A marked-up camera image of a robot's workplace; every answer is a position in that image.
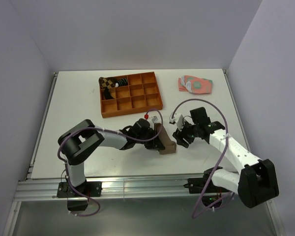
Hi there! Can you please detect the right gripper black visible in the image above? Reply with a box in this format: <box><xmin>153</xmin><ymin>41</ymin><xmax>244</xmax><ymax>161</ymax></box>
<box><xmin>173</xmin><ymin>118</ymin><xmax>199</xmax><ymax>148</ymax></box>

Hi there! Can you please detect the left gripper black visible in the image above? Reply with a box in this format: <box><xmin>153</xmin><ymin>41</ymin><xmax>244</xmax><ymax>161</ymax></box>
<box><xmin>135</xmin><ymin>128</ymin><xmax>164</xmax><ymax>150</ymax></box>

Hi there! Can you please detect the brown sock striped cuff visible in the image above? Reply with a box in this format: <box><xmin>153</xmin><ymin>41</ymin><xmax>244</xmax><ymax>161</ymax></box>
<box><xmin>154</xmin><ymin>123</ymin><xmax>177</xmax><ymax>155</ymax></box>

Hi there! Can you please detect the black white striped sock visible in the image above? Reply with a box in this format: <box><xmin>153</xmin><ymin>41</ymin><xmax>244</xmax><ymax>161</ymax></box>
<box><xmin>115</xmin><ymin>78</ymin><xmax>128</xmax><ymax>88</ymax></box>

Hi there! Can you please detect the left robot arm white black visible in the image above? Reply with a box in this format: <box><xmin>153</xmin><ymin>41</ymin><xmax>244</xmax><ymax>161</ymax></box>
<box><xmin>57</xmin><ymin>118</ymin><xmax>165</xmax><ymax>196</ymax></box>

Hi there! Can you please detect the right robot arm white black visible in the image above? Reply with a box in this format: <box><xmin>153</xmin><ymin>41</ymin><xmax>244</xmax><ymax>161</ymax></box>
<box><xmin>169</xmin><ymin>107</ymin><xmax>279</xmax><ymax>208</ymax></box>

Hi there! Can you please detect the orange compartment tray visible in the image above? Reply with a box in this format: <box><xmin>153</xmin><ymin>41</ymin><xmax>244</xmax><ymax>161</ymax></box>
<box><xmin>99</xmin><ymin>72</ymin><xmax>163</xmax><ymax>118</ymax></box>

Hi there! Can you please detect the pink green dotted sock pair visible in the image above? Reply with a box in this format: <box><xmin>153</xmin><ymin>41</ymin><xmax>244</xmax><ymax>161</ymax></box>
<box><xmin>177</xmin><ymin>75</ymin><xmax>213</xmax><ymax>94</ymax></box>

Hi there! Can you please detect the checkered brown rolled sock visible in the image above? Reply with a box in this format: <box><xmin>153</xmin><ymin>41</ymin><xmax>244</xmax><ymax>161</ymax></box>
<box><xmin>98</xmin><ymin>77</ymin><xmax>118</xmax><ymax>100</ymax></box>

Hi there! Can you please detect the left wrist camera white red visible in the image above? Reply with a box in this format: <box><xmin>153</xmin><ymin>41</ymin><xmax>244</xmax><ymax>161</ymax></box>
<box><xmin>144</xmin><ymin>114</ymin><xmax>159</xmax><ymax>126</ymax></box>

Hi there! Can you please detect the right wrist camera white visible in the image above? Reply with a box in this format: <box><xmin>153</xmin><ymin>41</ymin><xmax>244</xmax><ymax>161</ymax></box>
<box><xmin>169</xmin><ymin>112</ymin><xmax>184</xmax><ymax>131</ymax></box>

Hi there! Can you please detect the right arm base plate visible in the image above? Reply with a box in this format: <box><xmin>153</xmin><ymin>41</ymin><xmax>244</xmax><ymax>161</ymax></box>
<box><xmin>184</xmin><ymin>173</ymin><xmax>239</xmax><ymax>194</ymax></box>

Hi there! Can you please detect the aluminium rail frame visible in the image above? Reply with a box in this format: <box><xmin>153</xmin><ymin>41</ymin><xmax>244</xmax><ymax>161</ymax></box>
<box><xmin>13</xmin><ymin>172</ymin><xmax>272</xmax><ymax>202</ymax></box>

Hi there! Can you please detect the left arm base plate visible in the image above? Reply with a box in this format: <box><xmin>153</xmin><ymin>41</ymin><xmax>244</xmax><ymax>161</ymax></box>
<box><xmin>57</xmin><ymin>181</ymin><xmax>102</xmax><ymax>198</ymax></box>

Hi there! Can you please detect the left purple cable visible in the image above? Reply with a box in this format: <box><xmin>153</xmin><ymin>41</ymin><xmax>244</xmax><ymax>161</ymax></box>
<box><xmin>56</xmin><ymin>108</ymin><xmax>164</xmax><ymax>217</ymax></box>

